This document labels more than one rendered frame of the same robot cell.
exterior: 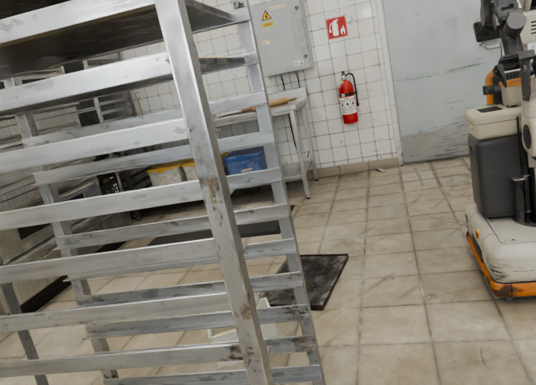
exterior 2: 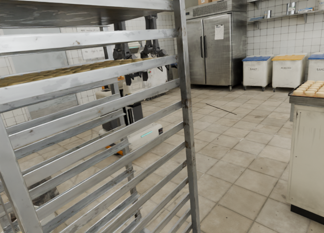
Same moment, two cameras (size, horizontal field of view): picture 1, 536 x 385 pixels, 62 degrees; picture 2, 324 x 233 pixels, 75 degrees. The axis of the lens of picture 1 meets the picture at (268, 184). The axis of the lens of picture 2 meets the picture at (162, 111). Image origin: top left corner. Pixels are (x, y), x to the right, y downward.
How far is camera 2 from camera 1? 0.90 m
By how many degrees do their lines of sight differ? 59
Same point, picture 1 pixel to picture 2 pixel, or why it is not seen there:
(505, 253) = (130, 141)
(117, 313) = (154, 168)
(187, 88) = (187, 67)
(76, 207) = (144, 121)
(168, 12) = (185, 41)
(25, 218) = (123, 133)
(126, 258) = (158, 140)
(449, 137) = (54, 109)
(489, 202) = (113, 125)
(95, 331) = not seen: outside the picture
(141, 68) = (169, 60)
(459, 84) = not seen: hidden behind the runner
